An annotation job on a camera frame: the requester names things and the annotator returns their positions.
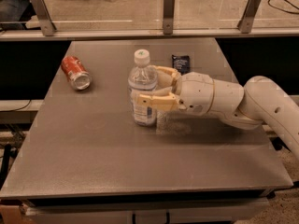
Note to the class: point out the metal rail bar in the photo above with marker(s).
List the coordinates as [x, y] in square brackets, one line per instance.
[37, 35]

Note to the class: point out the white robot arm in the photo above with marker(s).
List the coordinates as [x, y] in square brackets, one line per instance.
[259, 101]

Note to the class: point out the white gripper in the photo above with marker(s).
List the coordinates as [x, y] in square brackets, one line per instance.
[195, 92]

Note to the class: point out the left metal bracket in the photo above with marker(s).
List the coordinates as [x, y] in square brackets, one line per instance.
[47, 26]

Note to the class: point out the middle metal bracket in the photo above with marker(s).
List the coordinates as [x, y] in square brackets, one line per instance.
[168, 16]

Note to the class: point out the right metal bracket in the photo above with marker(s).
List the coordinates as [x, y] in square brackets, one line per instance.
[246, 23]

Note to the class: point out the blue label plastic water bottle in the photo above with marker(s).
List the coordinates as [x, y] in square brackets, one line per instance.
[143, 77]

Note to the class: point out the seated person in background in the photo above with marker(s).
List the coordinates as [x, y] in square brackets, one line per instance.
[11, 12]

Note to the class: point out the metal bracket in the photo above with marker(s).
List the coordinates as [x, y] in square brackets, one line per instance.
[246, 23]
[47, 26]
[168, 16]

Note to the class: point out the red soda can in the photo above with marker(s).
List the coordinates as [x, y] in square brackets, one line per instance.
[76, 74]

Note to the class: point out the dark blue snack packet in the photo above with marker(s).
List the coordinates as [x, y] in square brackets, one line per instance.
[181, 63]

